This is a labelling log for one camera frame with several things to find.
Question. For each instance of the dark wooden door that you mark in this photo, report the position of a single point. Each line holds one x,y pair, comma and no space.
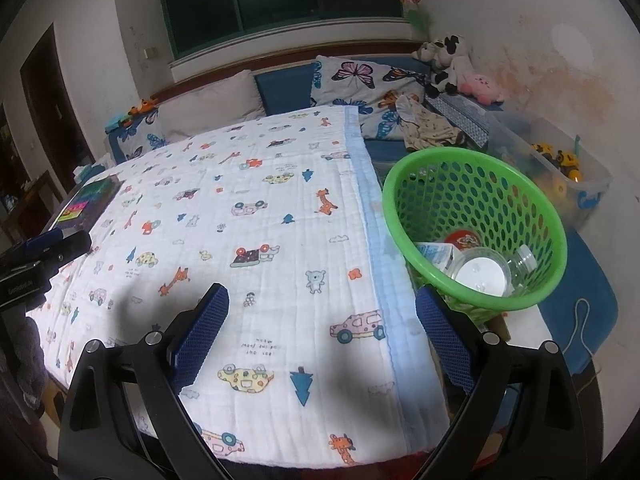
52,113

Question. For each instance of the pink plush toy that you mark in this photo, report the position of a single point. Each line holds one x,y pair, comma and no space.
482,88

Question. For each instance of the crumpled beige clothes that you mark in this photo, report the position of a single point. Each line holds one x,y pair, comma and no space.
420,128

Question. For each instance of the yellow toy truck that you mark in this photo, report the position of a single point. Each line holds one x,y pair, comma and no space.
566,162

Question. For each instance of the green plastic mesh basket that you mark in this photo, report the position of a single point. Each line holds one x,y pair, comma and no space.
431,194

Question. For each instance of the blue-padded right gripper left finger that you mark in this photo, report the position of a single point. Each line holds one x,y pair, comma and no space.
158,368

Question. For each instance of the clear jar with white lid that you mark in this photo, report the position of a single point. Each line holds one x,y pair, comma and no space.
482,269

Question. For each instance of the black white cow plush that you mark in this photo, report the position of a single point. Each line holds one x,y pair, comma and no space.
450,61

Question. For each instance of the clear plastic bottle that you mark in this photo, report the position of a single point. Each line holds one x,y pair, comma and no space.
521,264

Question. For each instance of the grey knit gloved left hand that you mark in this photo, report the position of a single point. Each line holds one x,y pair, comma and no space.
30,373

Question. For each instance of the grey patterned folded cloth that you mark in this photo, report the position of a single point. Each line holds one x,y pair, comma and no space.
470,118

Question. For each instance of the dark window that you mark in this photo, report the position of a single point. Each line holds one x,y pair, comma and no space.
280,0

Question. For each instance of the orange and teal toys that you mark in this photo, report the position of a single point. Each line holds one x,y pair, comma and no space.
130,112

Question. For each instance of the beige pillow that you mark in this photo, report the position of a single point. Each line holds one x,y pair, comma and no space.
220,104

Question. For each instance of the white grey carton box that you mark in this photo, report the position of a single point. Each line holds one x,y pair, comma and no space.
443,256

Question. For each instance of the butterfly print pillow right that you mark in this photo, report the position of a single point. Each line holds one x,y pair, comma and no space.
371,87

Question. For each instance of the clear plastic storage box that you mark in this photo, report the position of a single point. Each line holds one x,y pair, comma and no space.
511,137

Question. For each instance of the white cartoon print blanket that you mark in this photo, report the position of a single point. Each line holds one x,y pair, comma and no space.
320,362

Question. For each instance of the butterfly print pillow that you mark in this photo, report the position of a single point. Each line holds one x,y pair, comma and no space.
371,87
133,136

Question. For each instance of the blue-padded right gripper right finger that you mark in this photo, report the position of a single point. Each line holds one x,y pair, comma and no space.
481,365

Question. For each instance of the butterfly print pillow left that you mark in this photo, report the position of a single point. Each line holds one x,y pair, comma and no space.
133,136

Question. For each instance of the blue headboard cushion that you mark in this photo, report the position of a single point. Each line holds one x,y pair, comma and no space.
286,89

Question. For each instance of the red round snack packet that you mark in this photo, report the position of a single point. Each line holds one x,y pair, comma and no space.
463,239

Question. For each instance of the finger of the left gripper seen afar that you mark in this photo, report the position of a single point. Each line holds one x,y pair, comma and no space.
54,246

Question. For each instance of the dark box of coloured items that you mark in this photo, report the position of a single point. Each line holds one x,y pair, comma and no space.
83,211

